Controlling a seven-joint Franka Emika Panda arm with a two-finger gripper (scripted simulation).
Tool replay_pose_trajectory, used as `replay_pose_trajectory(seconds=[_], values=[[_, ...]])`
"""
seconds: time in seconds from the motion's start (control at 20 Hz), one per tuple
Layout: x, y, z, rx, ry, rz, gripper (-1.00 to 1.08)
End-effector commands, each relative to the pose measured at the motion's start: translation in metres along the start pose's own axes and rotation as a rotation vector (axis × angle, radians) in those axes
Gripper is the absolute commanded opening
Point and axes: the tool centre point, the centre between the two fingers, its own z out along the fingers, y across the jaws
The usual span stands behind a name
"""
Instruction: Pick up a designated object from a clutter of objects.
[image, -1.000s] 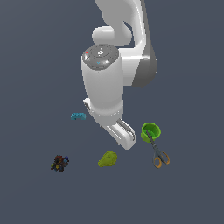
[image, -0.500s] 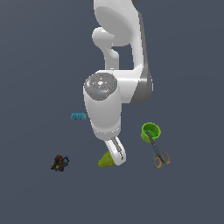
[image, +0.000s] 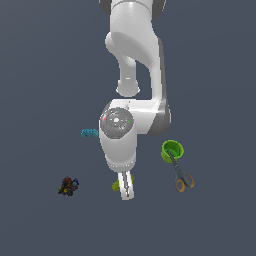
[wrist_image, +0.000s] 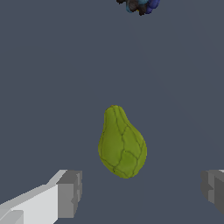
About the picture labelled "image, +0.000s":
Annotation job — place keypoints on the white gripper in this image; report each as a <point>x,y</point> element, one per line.
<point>126,180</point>

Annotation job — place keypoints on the small lime green object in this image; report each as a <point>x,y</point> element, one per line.
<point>115,185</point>

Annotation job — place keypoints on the dark multicoloured bead cluster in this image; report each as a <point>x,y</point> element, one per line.
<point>68,186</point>

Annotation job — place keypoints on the lime green cup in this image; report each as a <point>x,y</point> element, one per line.
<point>175,148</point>

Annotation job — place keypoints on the blue toy brick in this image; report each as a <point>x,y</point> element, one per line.
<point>89,133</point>

